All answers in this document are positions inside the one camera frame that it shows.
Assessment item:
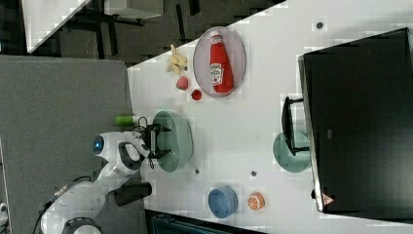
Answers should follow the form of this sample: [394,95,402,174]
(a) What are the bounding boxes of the pale red toy strawberry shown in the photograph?
[176,76,189,91]

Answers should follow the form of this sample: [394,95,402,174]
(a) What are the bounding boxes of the pink oval plate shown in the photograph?
[192,26,246,98]

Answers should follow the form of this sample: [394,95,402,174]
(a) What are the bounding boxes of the red ketchup bottle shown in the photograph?
[209,31,234,94]

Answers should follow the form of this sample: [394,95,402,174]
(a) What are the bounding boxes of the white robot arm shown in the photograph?
[37,124,169,234]

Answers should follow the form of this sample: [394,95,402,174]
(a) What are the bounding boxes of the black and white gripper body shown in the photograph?
[132,125,156,159]

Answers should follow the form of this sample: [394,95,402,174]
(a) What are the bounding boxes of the orange slice toy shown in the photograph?
[247,192,265,211]

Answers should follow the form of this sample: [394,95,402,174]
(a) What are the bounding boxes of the green round plate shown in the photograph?
[273,133,311,173]

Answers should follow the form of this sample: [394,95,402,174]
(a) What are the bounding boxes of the dark red toy strawberry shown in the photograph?
[191,90,202,101]

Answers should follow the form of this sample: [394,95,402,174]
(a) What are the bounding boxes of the blue bowl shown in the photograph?
[207,186,239,218]

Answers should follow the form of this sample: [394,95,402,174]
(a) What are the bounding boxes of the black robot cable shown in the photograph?
[32,175,93,234]

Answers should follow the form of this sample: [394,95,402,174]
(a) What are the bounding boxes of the green strainer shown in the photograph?
[153,111,194,173]

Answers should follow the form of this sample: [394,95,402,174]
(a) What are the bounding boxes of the peeled toy banana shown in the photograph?
[165,45,187,74]

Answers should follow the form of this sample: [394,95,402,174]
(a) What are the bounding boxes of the black toaster oven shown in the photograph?
[282,27,413,223]

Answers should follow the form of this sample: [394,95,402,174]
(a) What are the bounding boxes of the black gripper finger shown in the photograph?
[155,124,171,132]
[155,149,170,159]

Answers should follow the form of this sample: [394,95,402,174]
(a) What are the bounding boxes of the green cylinder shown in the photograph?
[115,116,138,126]

